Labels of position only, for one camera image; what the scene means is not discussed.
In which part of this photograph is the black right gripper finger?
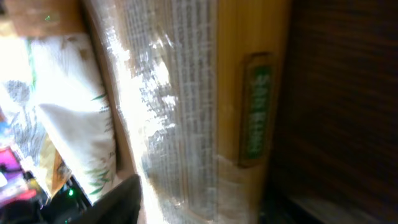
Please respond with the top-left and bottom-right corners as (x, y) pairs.
(70, 174), (142, 224)

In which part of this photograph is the beige foil snack bag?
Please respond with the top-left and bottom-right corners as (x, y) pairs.
(1, 80), (72, 198)

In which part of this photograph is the orange spaghetti packet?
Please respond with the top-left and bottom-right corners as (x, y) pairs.
(83, 0), (292, 223)

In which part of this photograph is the white tube pouch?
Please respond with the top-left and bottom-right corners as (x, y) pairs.
(27, 34), (116, 203)

